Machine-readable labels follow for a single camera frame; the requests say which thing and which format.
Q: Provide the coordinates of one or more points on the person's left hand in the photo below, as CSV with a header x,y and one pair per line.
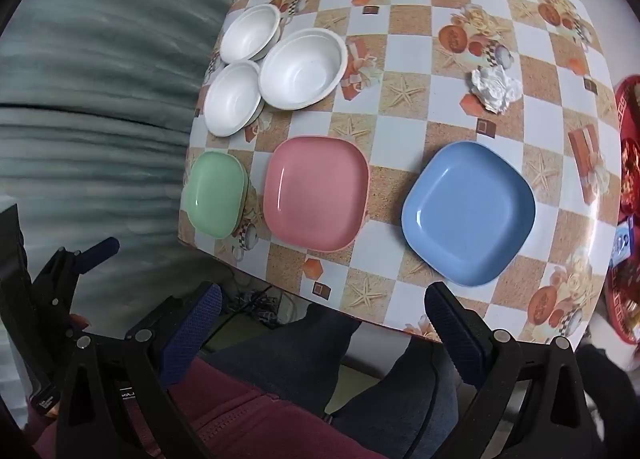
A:
x,y
80,322

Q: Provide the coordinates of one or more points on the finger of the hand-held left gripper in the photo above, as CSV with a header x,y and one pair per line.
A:
x,y
100,250

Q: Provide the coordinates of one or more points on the green square plate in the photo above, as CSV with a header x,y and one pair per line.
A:
x,y
212,194

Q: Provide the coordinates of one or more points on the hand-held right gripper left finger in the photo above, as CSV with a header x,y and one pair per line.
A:
x,y
192,334

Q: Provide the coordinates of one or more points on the dark cloth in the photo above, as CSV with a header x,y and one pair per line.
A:
x,y
615,399

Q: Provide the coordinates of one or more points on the large white bowl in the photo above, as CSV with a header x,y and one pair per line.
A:
x,y
302,69

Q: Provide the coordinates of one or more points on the small white bowl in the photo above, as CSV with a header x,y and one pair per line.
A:
x,y
250,31
232,99

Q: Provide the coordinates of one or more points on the beige square plate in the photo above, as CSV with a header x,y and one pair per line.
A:
x,y
243,199

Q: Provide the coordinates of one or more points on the person's maroon sweater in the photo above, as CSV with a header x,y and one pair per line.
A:
x,y
250,424

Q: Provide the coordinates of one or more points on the blue snack packet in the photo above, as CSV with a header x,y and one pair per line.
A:
x,y
625,241

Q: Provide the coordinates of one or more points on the grey-green pleated curtain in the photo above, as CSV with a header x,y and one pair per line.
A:
x,y
100,104

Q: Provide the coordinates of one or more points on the checkered printed tablecloth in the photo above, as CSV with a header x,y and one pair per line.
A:
x,y
425,39

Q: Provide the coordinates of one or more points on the pink square plate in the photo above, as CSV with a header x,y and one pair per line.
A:
x,y
315,191

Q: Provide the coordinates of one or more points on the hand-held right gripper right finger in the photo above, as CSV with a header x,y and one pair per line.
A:
x,y
455,339

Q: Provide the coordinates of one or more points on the crumpled white tissue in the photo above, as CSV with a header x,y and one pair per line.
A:
x,y
495,86

